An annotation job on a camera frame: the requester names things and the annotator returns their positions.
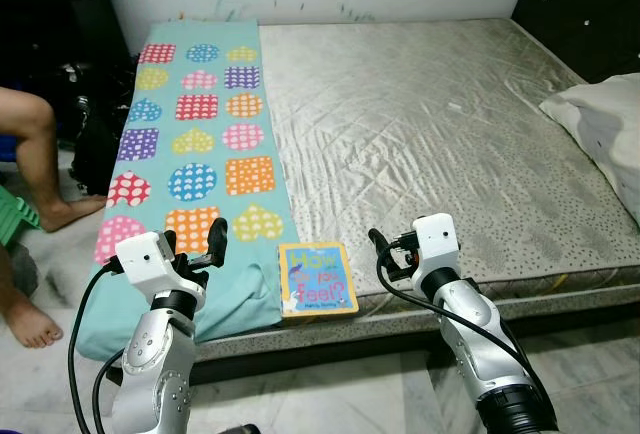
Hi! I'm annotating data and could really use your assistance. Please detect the yellow blue children's book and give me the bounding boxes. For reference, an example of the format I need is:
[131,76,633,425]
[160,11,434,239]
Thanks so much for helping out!
[277,241,360,318]

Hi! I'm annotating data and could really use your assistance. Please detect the white pillow with green tree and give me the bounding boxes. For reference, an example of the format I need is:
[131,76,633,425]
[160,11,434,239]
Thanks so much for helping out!
[540,74,640,220]

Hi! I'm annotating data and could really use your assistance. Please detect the black bag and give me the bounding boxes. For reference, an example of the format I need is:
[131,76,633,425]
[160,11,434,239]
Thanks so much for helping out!
[55,54,139,195]

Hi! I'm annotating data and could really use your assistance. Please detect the teal blanket with coloured shapes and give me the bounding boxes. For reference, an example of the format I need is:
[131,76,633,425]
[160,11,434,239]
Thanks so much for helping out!
[75,20,299,360]

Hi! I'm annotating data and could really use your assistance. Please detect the white quilted mattress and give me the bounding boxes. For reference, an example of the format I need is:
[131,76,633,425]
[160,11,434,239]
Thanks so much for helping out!
[195,19,640,320]

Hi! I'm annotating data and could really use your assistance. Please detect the green plastic stool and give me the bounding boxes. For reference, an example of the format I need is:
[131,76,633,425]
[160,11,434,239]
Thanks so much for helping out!
[0,189,43,247]

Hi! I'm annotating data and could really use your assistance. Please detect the person's bare leg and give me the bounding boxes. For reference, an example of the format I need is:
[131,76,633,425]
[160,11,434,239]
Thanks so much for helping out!
[0,89,108,233]
[0,244,64,350]

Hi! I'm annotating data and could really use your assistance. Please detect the black tufted headboard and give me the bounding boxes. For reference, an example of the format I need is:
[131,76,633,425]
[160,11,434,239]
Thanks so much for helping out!
[512,0,640,85]

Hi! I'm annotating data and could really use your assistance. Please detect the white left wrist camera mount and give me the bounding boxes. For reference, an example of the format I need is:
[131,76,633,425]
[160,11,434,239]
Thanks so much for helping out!
[113,231,186,300]

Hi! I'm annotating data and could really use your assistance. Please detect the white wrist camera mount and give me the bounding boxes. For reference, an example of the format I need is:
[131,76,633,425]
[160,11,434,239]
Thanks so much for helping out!
[413,214,461,290]
[113,231,186,300]

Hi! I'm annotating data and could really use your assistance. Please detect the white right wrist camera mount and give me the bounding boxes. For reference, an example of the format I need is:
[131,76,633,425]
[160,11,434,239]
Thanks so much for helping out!
[413,214,461,290]

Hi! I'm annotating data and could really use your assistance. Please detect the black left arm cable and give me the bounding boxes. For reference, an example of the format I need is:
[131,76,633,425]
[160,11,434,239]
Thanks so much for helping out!
[67,259,126,434]

